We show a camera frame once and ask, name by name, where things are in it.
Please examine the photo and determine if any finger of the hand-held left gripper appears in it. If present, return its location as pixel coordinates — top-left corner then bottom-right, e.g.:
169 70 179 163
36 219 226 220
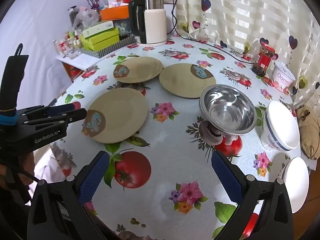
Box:
19 102 82 121
25 108 87 133

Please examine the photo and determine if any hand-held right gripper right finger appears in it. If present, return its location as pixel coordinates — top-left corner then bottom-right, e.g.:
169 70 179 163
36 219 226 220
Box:
211 151 294 240

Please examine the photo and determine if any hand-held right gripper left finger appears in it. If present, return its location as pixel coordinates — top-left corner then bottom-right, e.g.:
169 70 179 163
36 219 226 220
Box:
26 151 110 240

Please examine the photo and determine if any white bowl blue stripe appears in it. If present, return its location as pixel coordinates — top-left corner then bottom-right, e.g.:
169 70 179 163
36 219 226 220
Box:
260 101 300 152
280 157 310 214

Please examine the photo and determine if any stainless steel bowl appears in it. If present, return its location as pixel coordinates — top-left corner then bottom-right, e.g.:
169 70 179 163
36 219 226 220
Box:
199 84 257 135

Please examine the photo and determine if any person's left hand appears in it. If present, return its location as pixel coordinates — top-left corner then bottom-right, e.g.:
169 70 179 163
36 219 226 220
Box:
20 152 35 178

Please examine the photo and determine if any white paper booklet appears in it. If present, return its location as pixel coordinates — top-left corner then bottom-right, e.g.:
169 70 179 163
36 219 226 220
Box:
56 52 100 70

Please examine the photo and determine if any group of small bottles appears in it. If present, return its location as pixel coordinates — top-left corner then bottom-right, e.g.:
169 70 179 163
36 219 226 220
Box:
53 29 83 59

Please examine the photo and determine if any floral vegetable print tablecloth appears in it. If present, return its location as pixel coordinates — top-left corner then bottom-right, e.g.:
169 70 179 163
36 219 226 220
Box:
51 36 302 240

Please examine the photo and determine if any black white striped tray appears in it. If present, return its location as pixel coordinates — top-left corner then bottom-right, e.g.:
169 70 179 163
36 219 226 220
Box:
80 34 137 59

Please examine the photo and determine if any lime green box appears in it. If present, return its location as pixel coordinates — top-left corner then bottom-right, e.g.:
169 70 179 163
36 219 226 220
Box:
79 27 120 52

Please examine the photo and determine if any flat white green box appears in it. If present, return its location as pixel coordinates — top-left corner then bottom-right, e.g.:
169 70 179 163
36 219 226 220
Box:
82 21 114 37

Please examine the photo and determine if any dark glass bottle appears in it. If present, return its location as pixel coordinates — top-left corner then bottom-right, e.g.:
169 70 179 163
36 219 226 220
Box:
67 6 78 27

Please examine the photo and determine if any clear plastic bag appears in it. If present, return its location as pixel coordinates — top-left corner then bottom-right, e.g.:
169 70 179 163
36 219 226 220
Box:
74 9 102 30

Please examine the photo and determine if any brown cloth pouch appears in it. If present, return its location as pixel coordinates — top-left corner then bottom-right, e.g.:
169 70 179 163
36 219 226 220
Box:
296 105 320 160

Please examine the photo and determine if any clear glass mug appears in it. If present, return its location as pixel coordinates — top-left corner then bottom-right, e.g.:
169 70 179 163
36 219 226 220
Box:
114 21 133 39

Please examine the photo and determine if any orange box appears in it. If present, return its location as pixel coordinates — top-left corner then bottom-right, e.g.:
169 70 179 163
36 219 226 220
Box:
100 5 130 21

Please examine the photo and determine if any white yogurt cup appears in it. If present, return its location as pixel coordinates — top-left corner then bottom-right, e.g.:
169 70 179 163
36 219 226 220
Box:
271 62 296 93

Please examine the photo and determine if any white electric kettle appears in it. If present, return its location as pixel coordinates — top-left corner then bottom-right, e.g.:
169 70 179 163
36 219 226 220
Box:
128 0 167 47

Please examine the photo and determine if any red lid sauce jar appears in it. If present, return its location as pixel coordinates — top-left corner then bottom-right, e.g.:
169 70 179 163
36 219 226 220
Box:
252 42 276 77

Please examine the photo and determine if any striped heart print curtain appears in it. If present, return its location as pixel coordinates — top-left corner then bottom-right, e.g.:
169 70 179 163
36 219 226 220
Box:
174 0 320 105

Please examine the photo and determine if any black power cable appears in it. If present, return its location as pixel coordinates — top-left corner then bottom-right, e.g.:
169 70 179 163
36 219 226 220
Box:
170 0 254 64

